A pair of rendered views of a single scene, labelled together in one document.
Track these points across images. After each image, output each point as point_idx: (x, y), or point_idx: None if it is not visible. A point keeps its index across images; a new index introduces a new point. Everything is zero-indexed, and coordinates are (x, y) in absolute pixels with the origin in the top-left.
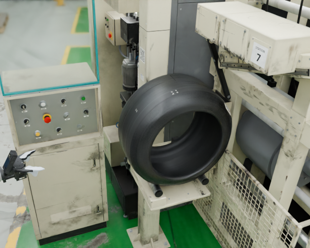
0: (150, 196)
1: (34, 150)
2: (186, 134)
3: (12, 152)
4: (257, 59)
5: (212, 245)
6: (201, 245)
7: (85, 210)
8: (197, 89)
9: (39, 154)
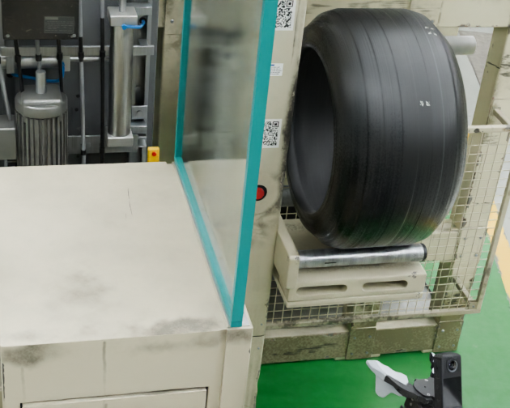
0: (413, 272)
1: (371, 360)
2: (293, 150)
3: (452, 355)
4: None
5: (259, 379)
6: (257, 396)
7: None
8: (414, 11)
9: None
